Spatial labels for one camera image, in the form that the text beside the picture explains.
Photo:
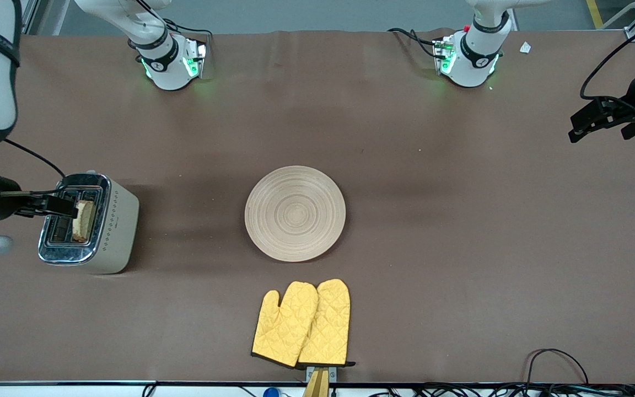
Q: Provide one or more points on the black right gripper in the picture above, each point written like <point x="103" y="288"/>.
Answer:
<point x="1" y="202"/>

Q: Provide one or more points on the brown bread slice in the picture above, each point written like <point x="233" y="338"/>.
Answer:
<point x="84" y="220"/>

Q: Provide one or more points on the round wooden plate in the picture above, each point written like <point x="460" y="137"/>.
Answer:
<point x="295" y="215"/>

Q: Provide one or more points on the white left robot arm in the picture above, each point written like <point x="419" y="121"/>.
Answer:
<point x="474" y="66"/>

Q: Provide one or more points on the beige chrome two-slot toaster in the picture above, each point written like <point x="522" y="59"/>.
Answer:
<point x="119" y="231"/>

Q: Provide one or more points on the white paper scrap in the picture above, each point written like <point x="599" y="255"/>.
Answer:
<point x="525" y="48"/>

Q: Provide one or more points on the yellow quilted oven mitt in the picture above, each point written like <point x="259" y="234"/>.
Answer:
<point x="328" y="325"/>
<point x="284" y="325"/>

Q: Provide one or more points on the blue round object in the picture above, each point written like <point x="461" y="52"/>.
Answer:
<point x="270" y="392"/>

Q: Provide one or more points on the wooden stick mount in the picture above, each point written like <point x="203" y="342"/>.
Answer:
<point x="317" y="386"/>

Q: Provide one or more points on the small metal bracket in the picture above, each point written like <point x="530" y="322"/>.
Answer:
<point x="333" y="374"/>

